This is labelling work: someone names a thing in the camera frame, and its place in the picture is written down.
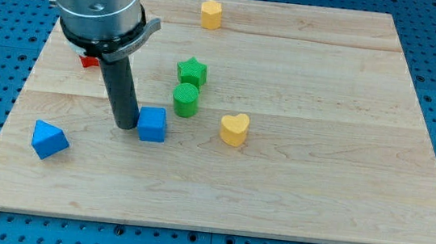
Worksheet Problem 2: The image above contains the blue cube block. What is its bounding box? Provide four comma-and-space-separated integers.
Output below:
137, 106, 167, 143

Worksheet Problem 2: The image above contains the yellow heart block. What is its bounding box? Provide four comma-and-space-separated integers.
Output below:
219, 113, 250, 147

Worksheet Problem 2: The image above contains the green cylinder block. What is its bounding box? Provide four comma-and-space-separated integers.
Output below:
173, 82, 199, 118

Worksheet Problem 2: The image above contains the wooden board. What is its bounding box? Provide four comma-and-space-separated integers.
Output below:
0, 0, 436, 244

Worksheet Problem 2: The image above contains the red block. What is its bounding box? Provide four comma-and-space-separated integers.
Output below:
79, 57, 99, 69

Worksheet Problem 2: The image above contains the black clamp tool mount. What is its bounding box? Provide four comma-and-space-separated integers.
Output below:
60, 5, 161, 62

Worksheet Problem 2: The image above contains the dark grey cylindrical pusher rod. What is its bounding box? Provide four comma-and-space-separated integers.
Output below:
99, 57, 140, 130

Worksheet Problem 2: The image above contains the yellow hexagon block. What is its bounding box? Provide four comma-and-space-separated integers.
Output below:
200, 0, 223, 30

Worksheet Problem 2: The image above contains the green star block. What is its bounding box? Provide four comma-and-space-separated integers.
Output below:
177, 57, 208, 88

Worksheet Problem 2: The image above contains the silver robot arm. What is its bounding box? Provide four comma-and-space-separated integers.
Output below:
49, 0, 161, 130

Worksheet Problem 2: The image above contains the blue triangle block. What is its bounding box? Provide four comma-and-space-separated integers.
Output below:
31, 120, 69, 160

